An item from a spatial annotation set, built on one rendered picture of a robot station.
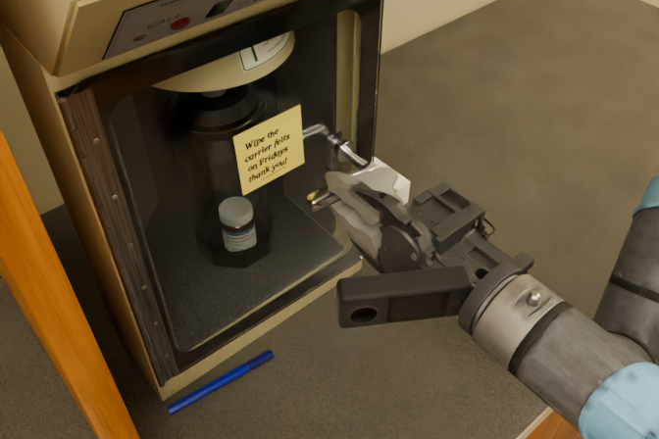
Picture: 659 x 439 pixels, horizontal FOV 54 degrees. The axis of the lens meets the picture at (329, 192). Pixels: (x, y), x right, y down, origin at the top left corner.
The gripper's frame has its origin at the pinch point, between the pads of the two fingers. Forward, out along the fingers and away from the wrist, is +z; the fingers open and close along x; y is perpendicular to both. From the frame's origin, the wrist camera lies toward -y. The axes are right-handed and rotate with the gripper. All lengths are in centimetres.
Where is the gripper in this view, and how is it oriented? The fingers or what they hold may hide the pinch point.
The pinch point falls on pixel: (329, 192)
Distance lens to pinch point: 65.3
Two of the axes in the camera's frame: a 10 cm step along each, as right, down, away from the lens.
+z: -6.4, -5.3, 5.6
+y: 7.7, -4.4, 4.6
